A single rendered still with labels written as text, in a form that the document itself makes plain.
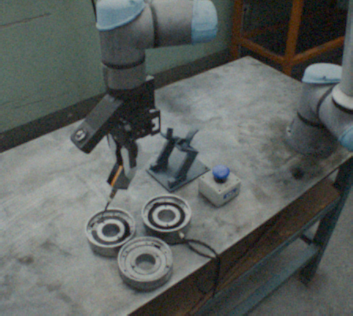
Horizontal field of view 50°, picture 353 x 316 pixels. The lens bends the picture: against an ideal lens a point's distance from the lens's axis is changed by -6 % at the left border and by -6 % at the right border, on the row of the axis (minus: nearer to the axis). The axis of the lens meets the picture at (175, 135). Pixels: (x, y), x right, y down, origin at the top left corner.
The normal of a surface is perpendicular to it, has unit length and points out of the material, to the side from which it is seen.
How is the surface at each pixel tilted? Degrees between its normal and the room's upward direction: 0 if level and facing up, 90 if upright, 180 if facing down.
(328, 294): 0
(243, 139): 0
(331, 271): 0
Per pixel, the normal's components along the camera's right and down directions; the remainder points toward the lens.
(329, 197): 0.00, -0.79
